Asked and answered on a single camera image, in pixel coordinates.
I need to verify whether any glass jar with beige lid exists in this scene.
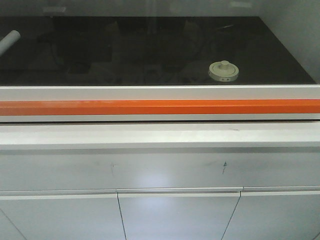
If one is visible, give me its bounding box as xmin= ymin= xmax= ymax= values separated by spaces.
xmin=208 ymin=60 xmax=239 ymax=83

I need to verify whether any grey rolled paper tube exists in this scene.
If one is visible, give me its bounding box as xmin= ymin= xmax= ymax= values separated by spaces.
xmin=0 ymin=30 xmax=21 ymax=56

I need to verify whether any fume hood sash orange handle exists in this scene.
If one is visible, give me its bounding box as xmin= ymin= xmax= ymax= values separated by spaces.
xmin=0 ymin=16 xmax=320 ymax=123

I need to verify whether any white base cabinet with doors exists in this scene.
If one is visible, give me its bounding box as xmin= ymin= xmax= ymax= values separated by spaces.
xmin=0 ymin=121 xmax=320 ymax=240

